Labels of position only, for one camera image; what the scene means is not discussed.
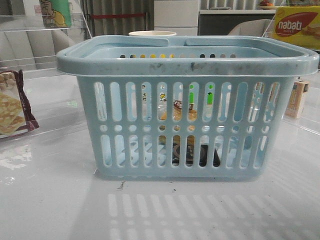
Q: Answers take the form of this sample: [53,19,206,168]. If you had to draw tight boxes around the black tissue pack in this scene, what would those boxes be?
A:
[172,143,221,167]

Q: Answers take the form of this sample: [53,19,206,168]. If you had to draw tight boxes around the light blue plastic basket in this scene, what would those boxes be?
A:
[56,35,319,179]

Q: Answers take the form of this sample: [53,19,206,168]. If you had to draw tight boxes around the yellow paper cup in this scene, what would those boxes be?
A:
[128,30,177,37]

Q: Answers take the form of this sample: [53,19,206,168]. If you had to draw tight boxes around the white filing cabinet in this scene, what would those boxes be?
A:
[153,0,200,36]

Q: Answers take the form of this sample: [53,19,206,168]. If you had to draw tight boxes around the brown cracker packet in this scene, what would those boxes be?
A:
[0,70,39,139]

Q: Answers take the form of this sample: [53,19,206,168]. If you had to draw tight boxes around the green cartoon snack bag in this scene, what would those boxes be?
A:
[39,0,72,29]

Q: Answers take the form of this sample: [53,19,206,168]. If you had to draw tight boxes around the clear acrylic display shelf left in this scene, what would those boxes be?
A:
[0,12,95,141]

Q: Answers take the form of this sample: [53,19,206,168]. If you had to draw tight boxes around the clear acrylic display shelf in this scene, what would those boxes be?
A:
[259,0,320,135]
[0,12,95,141]

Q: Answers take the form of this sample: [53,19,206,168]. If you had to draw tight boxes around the clear acrylic display shelf right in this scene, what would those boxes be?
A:
[259,0,320,135]

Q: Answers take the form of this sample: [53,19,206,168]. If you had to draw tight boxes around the yellow nabati wafer box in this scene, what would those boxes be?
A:
[272,6,320,50]

